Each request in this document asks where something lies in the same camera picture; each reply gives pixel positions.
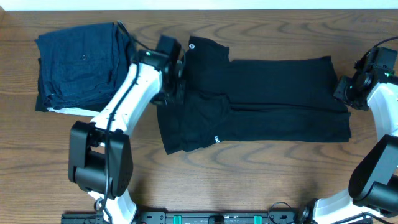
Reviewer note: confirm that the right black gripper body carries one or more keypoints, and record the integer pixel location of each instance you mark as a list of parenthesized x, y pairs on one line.
[(343, 91)]

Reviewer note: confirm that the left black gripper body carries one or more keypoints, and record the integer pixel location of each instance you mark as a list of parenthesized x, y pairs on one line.
[(175, 94)]

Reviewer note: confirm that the black polo shirt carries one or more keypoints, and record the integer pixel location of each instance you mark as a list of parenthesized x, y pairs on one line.
[(252, 100)]

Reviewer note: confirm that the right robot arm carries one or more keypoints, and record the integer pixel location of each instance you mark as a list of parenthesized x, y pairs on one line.
[(372, 190)]

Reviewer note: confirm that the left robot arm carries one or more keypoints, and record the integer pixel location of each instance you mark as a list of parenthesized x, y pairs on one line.
[(100, 157)]

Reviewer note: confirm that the folded dark blue garment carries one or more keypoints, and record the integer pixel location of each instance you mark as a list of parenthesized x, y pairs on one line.
[(83, 65)]

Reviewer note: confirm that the folded white garment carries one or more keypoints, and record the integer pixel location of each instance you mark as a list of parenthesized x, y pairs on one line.
[(75, 111)]

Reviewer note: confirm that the folded black garment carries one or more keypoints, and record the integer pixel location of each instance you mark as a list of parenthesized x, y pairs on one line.
[(39, 105)]

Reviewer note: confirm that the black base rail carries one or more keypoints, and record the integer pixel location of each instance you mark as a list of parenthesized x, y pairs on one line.
[(193, 218)]

